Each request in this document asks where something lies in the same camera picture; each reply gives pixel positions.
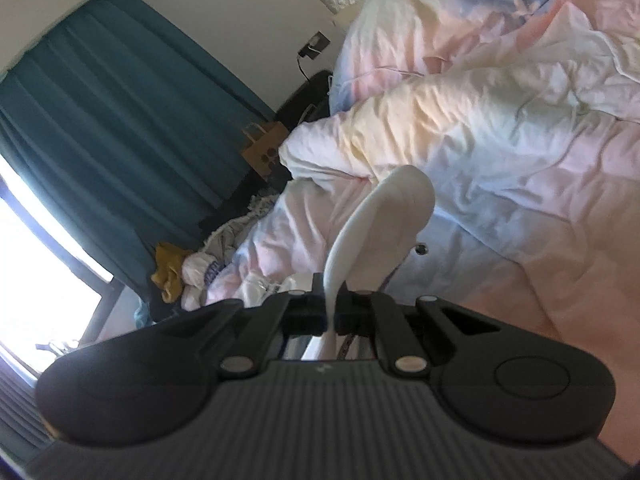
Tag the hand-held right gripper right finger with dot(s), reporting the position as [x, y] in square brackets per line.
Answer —
[345, 317]

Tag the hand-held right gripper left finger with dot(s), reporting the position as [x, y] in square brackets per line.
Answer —
[312, 316]

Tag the white curved plastic piece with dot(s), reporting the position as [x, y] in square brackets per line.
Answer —
[395, 200]

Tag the small dark round button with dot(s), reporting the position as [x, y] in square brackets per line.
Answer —
[422, 248]

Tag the grey white crumpled garment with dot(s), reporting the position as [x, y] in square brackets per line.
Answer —
[235, 230]

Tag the white garment with purple print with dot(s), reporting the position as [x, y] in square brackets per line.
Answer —
[200, 277]

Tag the dark bedside table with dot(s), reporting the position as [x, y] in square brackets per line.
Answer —
[235, 207]

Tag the yellow cloth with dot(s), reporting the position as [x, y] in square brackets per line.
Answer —
[167, 270]

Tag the brown paper bag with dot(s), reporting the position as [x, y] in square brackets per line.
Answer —
[262, 150]

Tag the black suitcase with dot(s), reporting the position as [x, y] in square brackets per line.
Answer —
[300, 100]

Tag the pastel tie-dye duvet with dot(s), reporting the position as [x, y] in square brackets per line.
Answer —
[500, 135]

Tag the bright window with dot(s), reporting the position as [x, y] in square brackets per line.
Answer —
[40, 260]

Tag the teal curtain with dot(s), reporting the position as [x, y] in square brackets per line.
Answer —
[125, 110]

